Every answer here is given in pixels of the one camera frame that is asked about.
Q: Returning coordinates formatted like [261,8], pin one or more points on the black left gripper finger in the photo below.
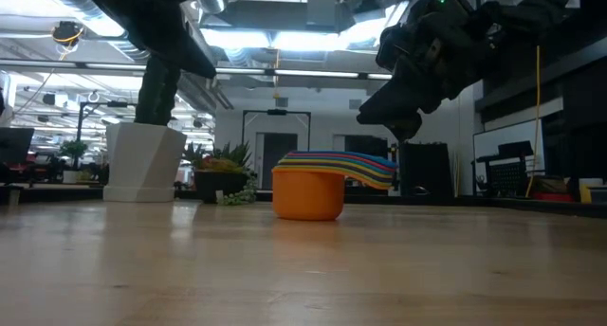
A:
[189,60]

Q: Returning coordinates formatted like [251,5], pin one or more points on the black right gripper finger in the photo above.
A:
[393,115]
[434,101]

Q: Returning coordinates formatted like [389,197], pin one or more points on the blue measuring cup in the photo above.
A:
[374,161]

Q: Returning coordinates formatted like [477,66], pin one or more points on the dark purple-blue measuring cup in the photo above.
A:
[374,175]

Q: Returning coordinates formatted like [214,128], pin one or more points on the green measuring cup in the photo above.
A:
[374,179]

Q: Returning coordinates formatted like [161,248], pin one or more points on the orange measuring cup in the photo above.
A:
[308,195]

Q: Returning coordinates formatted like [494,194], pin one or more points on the tall green cactus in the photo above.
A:
[156,98]

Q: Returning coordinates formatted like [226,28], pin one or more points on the black upright panel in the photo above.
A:
[427,174]

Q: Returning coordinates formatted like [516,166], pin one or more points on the black perforated cart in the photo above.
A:
[507,174]

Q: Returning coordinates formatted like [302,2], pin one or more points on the long ceiling light bar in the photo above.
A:
[294,73]

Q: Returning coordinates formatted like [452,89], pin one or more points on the white faceted plant pot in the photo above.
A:
[142,160]

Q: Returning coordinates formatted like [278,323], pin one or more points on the dark round plant pot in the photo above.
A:
[213,184]

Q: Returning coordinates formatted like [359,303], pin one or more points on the small potted plant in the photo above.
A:
[73,148]

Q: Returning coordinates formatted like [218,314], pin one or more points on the red bin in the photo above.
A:
[552,196]

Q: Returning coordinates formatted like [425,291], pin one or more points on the yellow box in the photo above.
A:
[585,193]

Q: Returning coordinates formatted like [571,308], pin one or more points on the dark monitor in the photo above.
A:
[16,143]

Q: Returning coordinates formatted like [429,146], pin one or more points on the black wall screen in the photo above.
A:
[365,143]

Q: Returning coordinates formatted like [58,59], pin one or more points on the silver ceiling duct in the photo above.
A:
[109,27]

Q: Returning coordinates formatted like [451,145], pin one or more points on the black camera stand frame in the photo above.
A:
[277,112]

